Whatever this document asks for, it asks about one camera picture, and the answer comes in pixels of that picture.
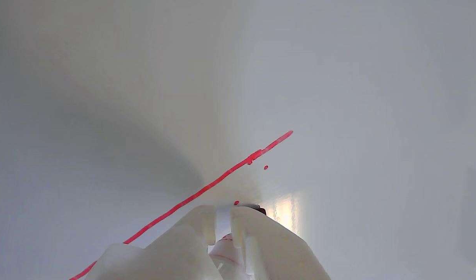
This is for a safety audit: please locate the large whiteboard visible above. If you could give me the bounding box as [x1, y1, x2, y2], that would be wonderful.
[0, 0, 476, 280]

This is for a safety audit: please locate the white red whiteboard marker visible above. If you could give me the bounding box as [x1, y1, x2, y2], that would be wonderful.
[208, 205, 268, 280]

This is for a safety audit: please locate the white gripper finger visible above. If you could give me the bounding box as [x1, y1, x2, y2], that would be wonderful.
[230, 206, 331, 280]
[85, 205, 223, 280]

